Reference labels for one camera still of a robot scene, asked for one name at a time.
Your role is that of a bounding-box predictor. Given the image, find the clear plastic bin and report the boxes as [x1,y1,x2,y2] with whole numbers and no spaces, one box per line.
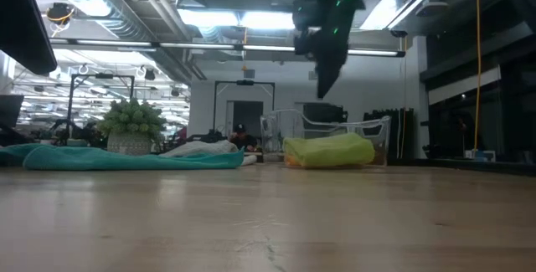
[259,108,394,168]

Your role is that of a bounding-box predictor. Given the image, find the potted artificial green plant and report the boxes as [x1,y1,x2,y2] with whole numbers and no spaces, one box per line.
[95,98,168,157]

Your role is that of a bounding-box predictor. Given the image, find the black cabinet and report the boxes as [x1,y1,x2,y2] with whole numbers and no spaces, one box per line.
[301,102,348,125]

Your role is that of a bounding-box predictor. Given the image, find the black stacked chairs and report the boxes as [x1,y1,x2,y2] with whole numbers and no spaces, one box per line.
[362,107,415,160]

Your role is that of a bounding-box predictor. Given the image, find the long ceiling light bar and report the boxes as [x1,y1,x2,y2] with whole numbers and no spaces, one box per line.
[49,37,243,52]
[242,44,406,58]

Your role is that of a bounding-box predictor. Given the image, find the dark background screen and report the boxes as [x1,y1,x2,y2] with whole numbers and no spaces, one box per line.
[0,95,25,129]

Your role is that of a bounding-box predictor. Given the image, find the yellow cable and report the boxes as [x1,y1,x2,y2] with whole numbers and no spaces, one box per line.
[472,0,482,152]

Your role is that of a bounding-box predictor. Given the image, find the ceiling light panel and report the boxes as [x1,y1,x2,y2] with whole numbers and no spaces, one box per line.
[179,8,296,31]

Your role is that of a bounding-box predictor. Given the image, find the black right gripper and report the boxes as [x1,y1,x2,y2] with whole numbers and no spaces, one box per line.
[291,0,358,100]

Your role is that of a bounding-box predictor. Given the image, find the teal microfiber towel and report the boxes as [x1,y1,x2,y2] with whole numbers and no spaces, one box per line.
[0,143,246,172]

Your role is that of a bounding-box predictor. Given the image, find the lime green microfiber towel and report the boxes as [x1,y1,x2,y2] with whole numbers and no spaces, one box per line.
[282,132,376,168]

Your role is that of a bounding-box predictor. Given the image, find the blue and white box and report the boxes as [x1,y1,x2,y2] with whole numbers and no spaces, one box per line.
[464,149,497,163]

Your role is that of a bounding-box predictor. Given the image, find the black background rig frame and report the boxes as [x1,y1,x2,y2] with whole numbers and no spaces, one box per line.
[65,73,136,139]
[213,80,276,139]

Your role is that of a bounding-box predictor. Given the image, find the grey microfiber towel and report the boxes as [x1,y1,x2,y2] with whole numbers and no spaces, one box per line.
[158,139,257,167]

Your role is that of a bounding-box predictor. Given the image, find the orange microfiber towel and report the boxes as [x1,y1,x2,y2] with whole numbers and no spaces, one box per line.
[283,153,384,168]

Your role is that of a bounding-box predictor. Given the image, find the ceiling cable reel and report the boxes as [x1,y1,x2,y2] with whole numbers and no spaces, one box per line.
[45,2,76,26]

